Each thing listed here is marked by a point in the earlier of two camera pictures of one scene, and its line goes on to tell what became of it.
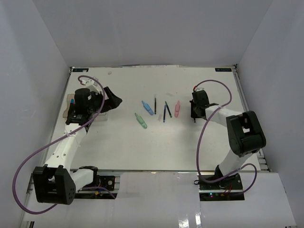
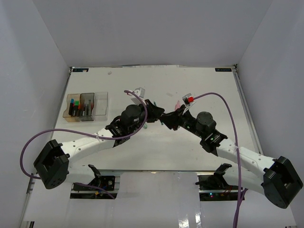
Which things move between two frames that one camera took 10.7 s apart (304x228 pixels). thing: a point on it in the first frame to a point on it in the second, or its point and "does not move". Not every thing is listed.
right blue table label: x=223 y=69 does not move
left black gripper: x=112 y=102 to x=154 y=111
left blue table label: x=80 y=70 does not move
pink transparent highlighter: x=177 y=109 does not move
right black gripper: x=193 y=114 to x=173 y=119
